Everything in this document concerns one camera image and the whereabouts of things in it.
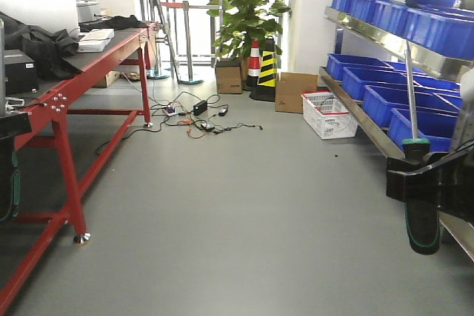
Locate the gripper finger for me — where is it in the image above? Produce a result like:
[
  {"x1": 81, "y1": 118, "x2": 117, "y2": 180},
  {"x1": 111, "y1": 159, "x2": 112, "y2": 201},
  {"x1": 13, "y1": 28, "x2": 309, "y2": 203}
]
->
[
  {"x1": 386, "y1": 151, "x2": 446, "y2": 211},
  {"x1": 0, "y1": 112, "x2": 32, "y2": 138}
]

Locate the orange white traffic cone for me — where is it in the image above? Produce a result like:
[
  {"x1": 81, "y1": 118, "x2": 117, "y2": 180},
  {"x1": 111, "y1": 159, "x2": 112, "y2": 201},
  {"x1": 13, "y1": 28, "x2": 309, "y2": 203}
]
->
[{"x1": 244, "y1": 40, "x2": 261, "y2": 91}]

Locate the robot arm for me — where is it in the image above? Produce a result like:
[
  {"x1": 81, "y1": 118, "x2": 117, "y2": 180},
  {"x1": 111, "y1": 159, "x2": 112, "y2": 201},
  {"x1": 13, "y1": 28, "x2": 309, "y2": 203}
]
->
[{"x1": 387, "y1": 70, "x2": 473, "y2": 223}]

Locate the green potted plant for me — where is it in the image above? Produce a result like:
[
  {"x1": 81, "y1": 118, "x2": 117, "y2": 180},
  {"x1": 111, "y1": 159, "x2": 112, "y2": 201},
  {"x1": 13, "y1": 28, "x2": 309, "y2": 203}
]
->
[{"x1": 207, "y1": 0, "x2": 290, "y2": 60}]

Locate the black power adapter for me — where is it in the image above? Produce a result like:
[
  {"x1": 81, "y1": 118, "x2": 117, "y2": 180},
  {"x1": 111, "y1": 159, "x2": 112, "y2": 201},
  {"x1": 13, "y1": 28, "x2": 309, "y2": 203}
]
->
[{"x1": 193, "y1": 100, "x2": 208, "y2": 116}]

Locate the brown cardboard box on floor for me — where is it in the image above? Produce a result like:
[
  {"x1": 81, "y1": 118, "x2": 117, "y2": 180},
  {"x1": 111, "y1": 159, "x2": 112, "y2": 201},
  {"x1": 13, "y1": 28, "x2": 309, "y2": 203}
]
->
[{"x1": 275, "y1": 72, "x2": 319, "y2": 113}]

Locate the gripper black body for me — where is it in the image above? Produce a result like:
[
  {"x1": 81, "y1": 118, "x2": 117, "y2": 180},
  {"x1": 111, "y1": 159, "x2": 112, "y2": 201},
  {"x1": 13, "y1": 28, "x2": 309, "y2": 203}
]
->
[{"x1": 438, "y1": 139, "x2": 473, "y2": 225}]

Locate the metal shelf rack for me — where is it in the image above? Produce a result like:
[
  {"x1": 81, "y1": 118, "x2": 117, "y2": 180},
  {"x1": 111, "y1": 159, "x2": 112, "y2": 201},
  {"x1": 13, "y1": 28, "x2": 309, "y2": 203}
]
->
[{"x1": 321, "y1": 0, "x2": 473, "y2": 255}]

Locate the red steel workbench frame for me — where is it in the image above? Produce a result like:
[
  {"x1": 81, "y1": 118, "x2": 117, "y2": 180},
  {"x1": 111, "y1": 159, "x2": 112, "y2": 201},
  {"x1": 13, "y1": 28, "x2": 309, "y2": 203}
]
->
[{"x1": 1, "y1": 23, "x2": 158, "y2": 314}]

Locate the black yellow traffic cone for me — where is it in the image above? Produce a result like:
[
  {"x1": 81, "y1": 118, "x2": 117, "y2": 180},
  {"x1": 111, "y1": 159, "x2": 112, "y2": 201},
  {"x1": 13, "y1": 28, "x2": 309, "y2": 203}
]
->
[{"x1": 250, "y1": 36, "x2": 277, "y2": 102}]

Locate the green-handled screwdriver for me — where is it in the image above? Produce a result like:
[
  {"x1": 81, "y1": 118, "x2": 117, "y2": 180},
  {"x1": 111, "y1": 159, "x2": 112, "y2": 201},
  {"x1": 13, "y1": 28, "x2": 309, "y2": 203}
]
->
[
  {"x1": 401, "y1": 41, "x2": 444, "y2": 256},
  {"x1": 1, "y1": 21, "x2": 17, "y2": 223}
]

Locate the white plastic basket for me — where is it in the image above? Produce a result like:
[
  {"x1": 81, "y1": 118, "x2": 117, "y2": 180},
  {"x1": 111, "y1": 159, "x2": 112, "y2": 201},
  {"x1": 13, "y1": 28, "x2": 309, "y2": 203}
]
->
[{"x1": 301, "y1": 90, "x2": 358, "y2": 140}]

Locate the blue shelf bin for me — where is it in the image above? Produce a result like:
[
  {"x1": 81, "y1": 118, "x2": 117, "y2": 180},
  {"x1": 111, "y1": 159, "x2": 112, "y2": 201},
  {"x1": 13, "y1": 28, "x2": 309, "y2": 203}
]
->
[{"x1": 388, "y1": 108, "x2": 457, "y2": 152}]

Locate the black equipment box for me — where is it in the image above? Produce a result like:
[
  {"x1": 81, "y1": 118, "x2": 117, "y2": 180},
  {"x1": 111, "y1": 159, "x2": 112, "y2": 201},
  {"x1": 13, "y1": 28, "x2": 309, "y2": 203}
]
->
[{"x1": 4, "y1": 50, "x2": 39, "y2": 95}]

